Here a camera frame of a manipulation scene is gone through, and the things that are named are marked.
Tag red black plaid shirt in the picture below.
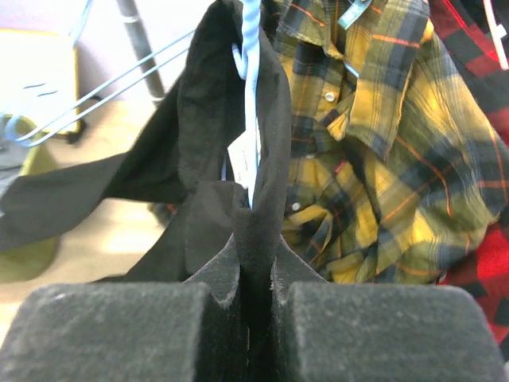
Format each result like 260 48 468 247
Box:
430 1 508 359

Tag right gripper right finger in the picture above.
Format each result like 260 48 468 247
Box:
271 241 506 381

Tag white metal clothes rack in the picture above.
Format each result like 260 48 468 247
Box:
116 0 165 107

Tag black t-shirt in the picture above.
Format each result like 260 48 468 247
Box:
0 0 293 382

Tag blue wire hangers bunch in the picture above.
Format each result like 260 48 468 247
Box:
0 0 196 148

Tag pink hanger left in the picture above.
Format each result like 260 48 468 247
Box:
483 0 508 71

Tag small whiteboard yellow frame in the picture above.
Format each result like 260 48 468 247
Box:
1 28 79 142

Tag light blue wire hanger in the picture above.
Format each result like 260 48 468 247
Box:
227 0 261 208

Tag blue hanger holding plaid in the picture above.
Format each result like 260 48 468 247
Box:
336 0 372 79

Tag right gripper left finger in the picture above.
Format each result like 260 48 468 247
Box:
1 240 247 381

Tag green plastic laundry bin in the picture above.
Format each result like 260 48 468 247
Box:
1 136 59 283

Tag yellow plaid shirt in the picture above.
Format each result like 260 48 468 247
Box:
272 1 508 283

